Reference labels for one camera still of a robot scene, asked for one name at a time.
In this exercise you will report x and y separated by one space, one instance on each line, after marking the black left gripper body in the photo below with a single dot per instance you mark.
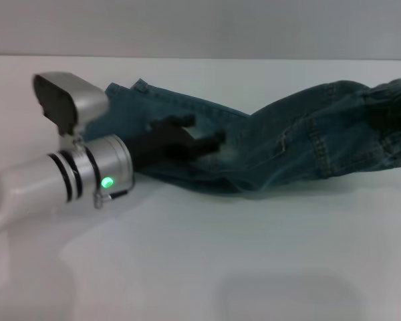
153 143

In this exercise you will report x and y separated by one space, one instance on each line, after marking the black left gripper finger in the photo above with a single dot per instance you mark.
208 142
183 121

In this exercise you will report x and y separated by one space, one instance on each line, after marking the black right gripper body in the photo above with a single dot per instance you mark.
394 115

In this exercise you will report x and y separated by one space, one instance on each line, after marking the blue denim shorts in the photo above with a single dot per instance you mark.
287 143

